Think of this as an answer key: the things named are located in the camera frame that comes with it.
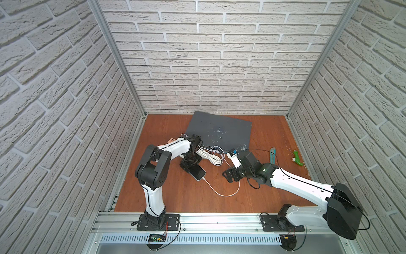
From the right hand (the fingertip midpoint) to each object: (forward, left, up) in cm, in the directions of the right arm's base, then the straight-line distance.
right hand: (226, 172), depth 81 cm
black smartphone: (+6, +16, -10) cm, 20 cm away
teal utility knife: (+13, -32, -9) cm, 35 cm away
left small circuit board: (-25, +35, -9) cm, 44 cm away
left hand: (+11, +17, -8) cm, 22 cm away
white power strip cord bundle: (+16, +4, -8) cm, 18 cm away
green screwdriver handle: (+9, -46, -8) cm, 47 cm away
